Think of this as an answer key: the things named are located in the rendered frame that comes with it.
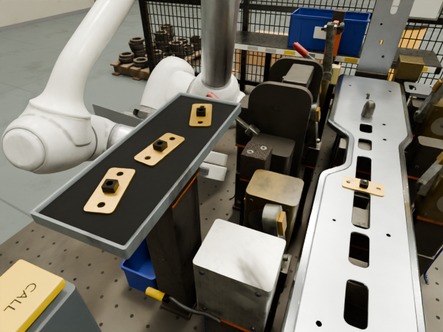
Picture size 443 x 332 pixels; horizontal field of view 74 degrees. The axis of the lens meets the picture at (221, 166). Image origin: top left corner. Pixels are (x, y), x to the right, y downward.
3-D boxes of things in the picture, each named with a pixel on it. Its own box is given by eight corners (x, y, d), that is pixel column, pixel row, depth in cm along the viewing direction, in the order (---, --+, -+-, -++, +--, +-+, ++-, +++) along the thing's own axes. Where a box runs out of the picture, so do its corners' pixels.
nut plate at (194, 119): (210, 127, 51) (210, 121, 50) (188, 127, 51) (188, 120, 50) (211, 105, 58) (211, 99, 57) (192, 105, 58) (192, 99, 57)
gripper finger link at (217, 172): (195, 160, 64) (195, 161, 63) (227, 167, 64) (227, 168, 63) (192, 173, 65) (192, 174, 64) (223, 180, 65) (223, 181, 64)
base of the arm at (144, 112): (113, 110, 104) (118, 95, 104) (147, 126, 125) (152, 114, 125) (155, 124, 98) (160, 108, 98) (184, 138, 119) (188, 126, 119)
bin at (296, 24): (358, 55, 121) (368, 21, 113) (286, 46, 131) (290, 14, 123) (361, 45, 133) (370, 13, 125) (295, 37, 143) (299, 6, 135)
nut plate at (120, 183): (112, 215, 35) (110, 207, 34) (82, 212, 36) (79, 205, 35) (136, 170, 42) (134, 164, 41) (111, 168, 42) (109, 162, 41)
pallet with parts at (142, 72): (109, 74, 381) (101, 38, 354) (168, 49, 463) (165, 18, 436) (159, 87, 347) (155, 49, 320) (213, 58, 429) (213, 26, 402)
